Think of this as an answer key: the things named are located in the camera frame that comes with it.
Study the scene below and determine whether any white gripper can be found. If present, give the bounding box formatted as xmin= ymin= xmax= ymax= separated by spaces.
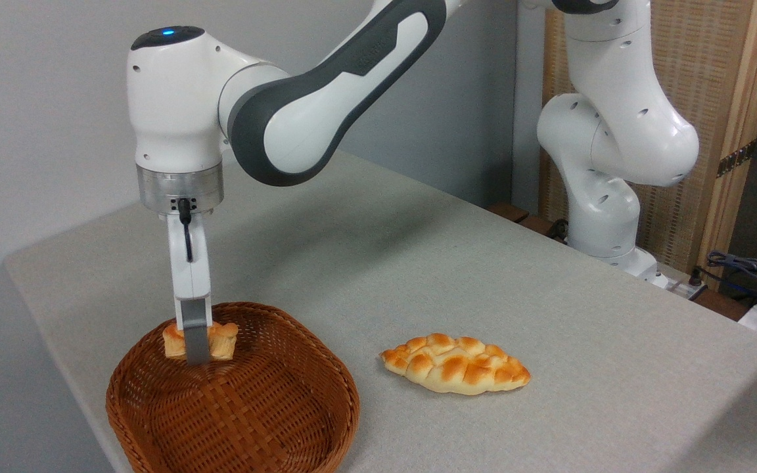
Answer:
xmin=167 ymin=212 xmax=214 ymax=367

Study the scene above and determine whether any round knotted bread roll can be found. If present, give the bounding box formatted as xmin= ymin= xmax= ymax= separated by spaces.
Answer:
xmin=162 ymin=320 xmax=240 ymax=362

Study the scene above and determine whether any brown woven wicker basket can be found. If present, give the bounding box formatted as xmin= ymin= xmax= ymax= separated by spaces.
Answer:
xmin=105 ymin=302 xmax=361 ymax=473

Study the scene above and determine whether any long braided bread loaf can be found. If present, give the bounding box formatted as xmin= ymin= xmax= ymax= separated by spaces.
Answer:
xmin=379 ymin=332 xmax=532 ymax=396

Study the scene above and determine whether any brown wooden plank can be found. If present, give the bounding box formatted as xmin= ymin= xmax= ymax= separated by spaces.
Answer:
xmin=486 ymin=202 xmax=571 ymax=245

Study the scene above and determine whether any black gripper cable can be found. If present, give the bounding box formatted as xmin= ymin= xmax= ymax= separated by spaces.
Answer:
xmin=176 ymin=198 xmax=195 ymax=264

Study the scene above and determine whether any blue grey cable bundle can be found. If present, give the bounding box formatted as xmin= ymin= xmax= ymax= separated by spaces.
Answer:
xmin=706 ymin=250 xmax=757 ymax=311

